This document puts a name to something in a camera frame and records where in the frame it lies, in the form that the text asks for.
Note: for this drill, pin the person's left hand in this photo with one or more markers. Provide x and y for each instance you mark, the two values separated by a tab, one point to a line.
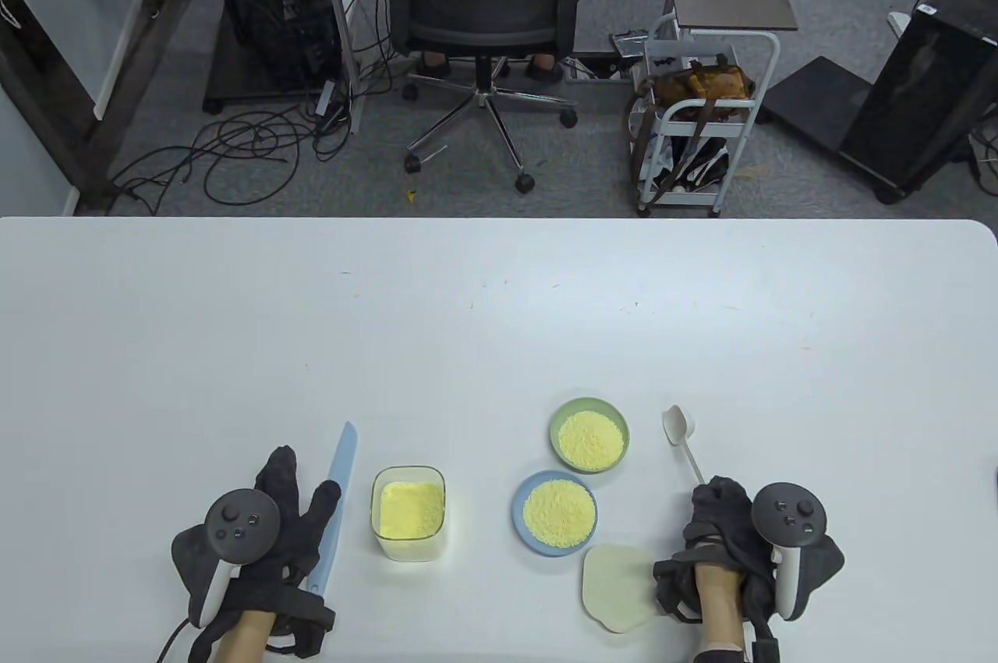
300	530

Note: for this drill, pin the person's right hand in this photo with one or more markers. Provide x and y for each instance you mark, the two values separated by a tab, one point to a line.
725	530

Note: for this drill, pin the light blue plastic knife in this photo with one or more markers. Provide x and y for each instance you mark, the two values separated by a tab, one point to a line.
339	491

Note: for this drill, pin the clear chicken bouillon container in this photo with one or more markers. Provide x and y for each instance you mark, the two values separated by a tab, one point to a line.
409	511

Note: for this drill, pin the white coffee spoon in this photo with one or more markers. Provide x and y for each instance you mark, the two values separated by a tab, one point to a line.
678	425

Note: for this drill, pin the pale green container lid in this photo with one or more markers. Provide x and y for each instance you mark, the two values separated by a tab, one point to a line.
620	589

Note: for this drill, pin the person's left forearm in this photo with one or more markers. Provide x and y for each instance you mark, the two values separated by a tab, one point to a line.
242	639

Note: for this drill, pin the person's right forearm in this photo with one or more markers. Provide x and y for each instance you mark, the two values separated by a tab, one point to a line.
721	604

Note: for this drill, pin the black white right controller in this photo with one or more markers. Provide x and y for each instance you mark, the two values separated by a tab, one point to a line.
787	515

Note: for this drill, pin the black white controller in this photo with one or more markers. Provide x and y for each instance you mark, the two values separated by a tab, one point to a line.
787	515
234	526

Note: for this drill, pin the black white left controller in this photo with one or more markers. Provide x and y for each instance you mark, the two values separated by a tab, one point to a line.
234	526

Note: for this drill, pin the green round dish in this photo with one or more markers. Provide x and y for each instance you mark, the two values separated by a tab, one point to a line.
589	435

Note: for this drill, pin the blue round dish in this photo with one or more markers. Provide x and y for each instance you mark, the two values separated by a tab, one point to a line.
555	513

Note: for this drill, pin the white rolling cart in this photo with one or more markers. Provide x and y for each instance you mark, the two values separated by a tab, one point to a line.
694	200

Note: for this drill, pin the grey power strip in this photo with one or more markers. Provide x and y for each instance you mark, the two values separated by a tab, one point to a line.
326	100

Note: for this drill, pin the black flat platform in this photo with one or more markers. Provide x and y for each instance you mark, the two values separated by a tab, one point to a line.
819	97

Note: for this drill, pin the brown leather bag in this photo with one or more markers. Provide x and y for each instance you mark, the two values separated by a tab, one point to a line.
706	82

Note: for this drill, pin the dark wooden desk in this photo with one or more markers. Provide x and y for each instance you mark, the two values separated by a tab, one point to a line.
132	78

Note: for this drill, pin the white metal desk leg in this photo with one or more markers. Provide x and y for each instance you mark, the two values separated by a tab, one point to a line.
334	8

